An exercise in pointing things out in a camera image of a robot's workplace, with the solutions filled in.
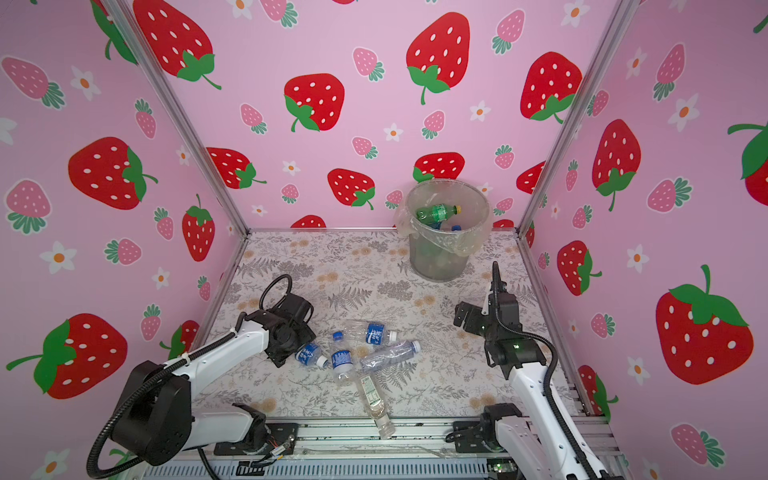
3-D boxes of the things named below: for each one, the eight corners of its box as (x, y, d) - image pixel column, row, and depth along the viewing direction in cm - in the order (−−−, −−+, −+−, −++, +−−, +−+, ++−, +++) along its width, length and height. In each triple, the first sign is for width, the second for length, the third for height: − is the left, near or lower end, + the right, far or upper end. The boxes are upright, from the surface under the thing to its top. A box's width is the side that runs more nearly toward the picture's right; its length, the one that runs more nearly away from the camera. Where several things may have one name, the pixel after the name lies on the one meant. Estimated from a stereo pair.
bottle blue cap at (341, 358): (334, 385, 84) (330, 379, 80) (335, 338, 94) (332, 331, 89) (352, 383, 85) (350, 377, 80) (352, 337, 94) (350, 329, 90)
